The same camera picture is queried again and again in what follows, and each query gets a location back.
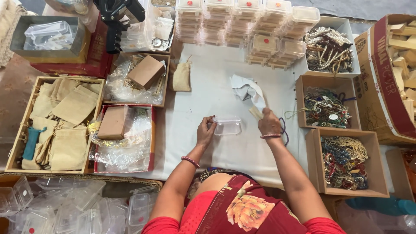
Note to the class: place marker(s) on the person's right hand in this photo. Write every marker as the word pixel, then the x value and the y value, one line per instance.
pixel 269 125

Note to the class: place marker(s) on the person's left hand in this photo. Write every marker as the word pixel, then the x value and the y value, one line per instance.
pixel 204 131

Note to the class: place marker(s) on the person's right fingers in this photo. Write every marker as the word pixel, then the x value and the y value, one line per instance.
pixel 265 113

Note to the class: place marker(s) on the person's left fingers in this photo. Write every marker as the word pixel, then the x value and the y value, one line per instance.
pixel 211 123

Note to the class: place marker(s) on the small pale wooden block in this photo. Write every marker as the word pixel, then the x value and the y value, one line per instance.
pixel 255 112

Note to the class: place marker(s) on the small clear plastic box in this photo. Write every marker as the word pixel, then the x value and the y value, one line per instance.
pixel 227 126

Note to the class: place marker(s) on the pink bangle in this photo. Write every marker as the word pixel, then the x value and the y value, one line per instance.
pixel 270 136

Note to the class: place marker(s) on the crumpled white cloth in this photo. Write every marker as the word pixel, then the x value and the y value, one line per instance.
pixel 248 91

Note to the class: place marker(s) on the white table cloth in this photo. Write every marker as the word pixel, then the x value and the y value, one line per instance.
pixel 211 156

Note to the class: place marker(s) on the red bangle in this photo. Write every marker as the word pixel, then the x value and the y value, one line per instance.
pixel 190 161

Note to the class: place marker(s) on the wooden tray with plastic bags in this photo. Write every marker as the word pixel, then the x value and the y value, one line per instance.
pixel 136 89

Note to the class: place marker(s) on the plain brown cardboard box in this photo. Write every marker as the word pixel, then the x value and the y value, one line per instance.
pixel 146 72
pixel 112 123

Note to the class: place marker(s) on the red box with plastic bags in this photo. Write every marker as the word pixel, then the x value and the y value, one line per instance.
pixel 130 149

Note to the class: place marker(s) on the person's red floral garment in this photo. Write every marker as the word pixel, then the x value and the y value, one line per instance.
pixel 240 208

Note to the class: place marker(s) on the stack of filled plastic boxes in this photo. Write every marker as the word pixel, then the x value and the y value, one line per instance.
pixel 247 26

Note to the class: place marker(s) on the clear bin of small items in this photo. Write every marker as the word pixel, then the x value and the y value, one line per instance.
pixel 152 29

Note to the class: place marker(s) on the carton of wooden blocks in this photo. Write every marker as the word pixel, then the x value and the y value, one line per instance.
pixel 390 74

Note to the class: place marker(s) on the large red carton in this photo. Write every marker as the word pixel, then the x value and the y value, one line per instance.
pixel 94 58

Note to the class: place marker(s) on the teal plastic item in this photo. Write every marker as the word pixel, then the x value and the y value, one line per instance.
pixel 380 205

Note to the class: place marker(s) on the orange lined cardboard box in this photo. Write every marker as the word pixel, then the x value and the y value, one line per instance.
pixel 403 172

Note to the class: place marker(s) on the wooden tray of beige pouches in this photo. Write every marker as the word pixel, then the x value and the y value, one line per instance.
pixel 58 126

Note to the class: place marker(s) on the basket of empty clear boxes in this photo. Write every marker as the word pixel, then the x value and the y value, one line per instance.
pixel 65 208

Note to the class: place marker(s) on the grey tin with clear boxes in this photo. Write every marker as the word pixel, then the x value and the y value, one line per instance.
pixel 48 40

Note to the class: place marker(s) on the beige woven fabric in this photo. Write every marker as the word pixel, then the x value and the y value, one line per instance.
pixel 8 32

